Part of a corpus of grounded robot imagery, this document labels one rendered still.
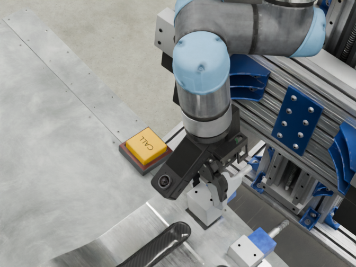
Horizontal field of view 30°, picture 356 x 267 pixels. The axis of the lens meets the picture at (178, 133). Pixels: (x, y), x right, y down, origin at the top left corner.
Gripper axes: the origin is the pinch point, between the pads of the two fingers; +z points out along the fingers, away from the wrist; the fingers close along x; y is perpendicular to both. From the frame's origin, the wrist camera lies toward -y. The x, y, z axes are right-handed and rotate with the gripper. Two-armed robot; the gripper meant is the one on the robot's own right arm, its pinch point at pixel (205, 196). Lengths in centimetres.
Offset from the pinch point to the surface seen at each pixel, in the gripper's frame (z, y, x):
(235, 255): 4.6, -2.6, -9.8
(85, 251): 1.0, -21.6, 7.0
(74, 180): 9.4, -12.5, 25.5
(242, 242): 4.0, -0.4, -9.3
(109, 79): 87, 41, 106
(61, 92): 8.2, -1.4, 45.5
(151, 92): 90, 49, 92
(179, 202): 4.5, -2.5, 4.7
